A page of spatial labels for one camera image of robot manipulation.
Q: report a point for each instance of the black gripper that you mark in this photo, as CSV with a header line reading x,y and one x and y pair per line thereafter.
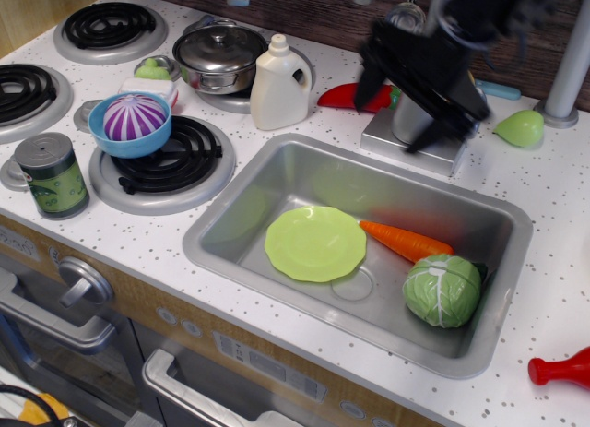
x,y
432,71

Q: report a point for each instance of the cream detergent bottle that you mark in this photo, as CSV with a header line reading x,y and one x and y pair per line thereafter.
x,y
282,85

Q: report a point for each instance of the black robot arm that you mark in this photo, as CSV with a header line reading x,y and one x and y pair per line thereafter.
x,y
477,24

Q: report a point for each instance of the silver metal sink basin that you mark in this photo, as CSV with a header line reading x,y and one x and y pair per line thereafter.
x,y
293,171

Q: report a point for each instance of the red toy chili pepper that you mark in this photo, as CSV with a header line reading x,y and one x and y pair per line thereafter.
x,y
342,97

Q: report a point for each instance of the silver toy faucet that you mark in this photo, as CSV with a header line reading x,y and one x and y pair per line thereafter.
x,y
387,132

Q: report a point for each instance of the hanging steel ladle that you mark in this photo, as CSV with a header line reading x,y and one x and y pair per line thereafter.
x,y
407,16

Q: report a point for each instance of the green toy pear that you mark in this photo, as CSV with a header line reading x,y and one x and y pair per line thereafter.
x,y
522,129

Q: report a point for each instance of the orange toy carrot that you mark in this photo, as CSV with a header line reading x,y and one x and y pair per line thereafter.
x,y
408,244

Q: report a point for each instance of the back right black burner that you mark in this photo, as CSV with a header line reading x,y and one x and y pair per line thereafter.
x,y
237,102

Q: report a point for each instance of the black burner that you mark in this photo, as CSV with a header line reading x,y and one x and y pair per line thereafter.
x,y
237,102
110,34
33,98
193,166

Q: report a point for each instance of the light green plastic plate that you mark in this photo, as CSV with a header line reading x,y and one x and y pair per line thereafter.
x,y
315,244

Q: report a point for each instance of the green toy cabbage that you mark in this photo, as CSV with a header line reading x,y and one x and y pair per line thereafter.
x,y
443,290

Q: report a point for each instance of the steel pot with lid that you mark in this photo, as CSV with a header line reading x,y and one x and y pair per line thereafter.
x,y
219,59

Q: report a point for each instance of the front right black burner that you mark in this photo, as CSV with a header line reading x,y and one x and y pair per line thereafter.
x,y
193,166

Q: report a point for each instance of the white and red toy sponge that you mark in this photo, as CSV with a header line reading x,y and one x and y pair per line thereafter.
x,y
166,89

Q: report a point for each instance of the green toy vegetable piece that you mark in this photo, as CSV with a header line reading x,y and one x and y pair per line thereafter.
x,y
150,69

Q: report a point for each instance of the blue plastic bowl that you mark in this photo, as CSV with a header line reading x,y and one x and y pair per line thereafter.
x,y
128,149

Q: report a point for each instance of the purple striped toy onion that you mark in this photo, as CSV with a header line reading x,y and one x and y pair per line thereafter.
x,y
133,116

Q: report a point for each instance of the back left black burner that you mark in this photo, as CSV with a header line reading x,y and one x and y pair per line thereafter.
x,y
110,34

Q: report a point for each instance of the red toy bottle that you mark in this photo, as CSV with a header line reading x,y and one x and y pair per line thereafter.
x,y
573,370

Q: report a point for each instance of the green labelled tin can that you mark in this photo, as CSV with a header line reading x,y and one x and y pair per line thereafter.
x,y
50,167

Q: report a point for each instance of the silver oven knob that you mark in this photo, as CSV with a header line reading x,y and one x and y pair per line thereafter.
x,y
84,282

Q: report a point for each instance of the front left black burner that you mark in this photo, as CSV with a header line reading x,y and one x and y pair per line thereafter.
x,y
33,98

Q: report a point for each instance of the yellow and black object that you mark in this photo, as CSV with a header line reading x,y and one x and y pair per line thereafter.
x,y
38,409

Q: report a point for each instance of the light blue utensil handle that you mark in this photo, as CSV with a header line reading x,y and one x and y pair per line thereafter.
x,y
498,90

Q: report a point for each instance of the silver vertical post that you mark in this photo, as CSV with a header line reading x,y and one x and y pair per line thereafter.
x,y
558,109

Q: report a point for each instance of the silver dishwasher door handle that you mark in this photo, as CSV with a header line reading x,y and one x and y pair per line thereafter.
x,y
156,375

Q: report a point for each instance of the silver oven door handle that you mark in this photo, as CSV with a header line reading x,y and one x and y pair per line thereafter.
x,y
92,337

